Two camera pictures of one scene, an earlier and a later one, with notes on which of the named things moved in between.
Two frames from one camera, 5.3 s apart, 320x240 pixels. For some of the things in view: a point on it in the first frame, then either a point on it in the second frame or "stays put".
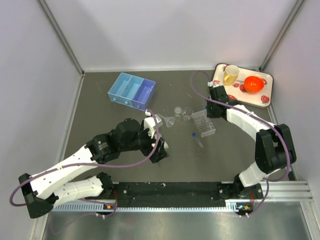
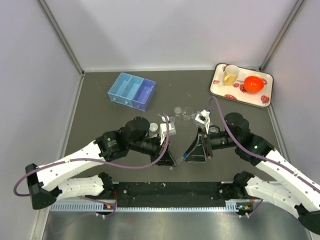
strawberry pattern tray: [236, 91] stays put
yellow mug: [231, 75] stays put
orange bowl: [254, 84] stays put
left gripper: [158, 155] → [166, 159]
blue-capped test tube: [194, 135] → [185, 155]
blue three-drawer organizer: [132, 91] stays put
